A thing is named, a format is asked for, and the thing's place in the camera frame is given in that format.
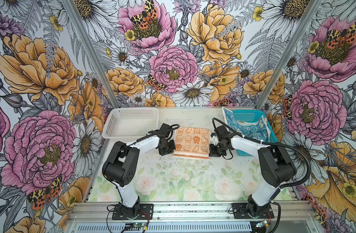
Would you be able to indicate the blue and cream towel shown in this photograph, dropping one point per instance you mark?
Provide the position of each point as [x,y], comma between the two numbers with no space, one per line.
[248,125]

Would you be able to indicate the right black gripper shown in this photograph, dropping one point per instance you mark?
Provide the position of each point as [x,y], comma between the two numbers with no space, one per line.
[213,153]

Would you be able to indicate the white plastic basket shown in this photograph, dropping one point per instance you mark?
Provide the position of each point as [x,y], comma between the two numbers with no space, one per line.
[130,123]

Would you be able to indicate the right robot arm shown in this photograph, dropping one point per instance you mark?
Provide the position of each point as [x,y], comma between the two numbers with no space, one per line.
[276,166]

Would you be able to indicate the green circuit board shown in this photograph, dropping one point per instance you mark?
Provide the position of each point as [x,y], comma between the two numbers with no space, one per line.
[135,226]

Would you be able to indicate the aluminium corner post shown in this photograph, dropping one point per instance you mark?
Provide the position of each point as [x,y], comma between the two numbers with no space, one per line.
[74,16]
[305,23]

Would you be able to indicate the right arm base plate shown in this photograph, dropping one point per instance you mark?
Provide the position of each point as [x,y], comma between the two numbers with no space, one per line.
[250,211]

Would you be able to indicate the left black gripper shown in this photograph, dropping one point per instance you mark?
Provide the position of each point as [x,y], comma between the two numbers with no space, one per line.
[170,151]

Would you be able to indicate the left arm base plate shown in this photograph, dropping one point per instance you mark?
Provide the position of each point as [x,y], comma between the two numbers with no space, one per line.
[142,211]

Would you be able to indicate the left aluminium corner post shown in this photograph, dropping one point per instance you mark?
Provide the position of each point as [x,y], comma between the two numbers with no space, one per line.
[74,16]

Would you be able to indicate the aluminium front rail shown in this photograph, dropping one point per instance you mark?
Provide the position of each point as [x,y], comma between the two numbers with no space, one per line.
[196,217]

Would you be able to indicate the right aluminium corner post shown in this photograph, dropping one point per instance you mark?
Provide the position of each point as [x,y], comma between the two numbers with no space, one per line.
[305,23]

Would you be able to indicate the teal plastic basket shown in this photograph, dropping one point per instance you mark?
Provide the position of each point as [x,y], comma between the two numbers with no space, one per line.
[253,128]

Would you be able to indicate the orange patterned towel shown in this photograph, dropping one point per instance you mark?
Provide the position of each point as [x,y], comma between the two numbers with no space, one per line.
[192,143]

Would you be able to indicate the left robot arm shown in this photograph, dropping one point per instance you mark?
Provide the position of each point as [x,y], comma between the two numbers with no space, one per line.
[121,165]

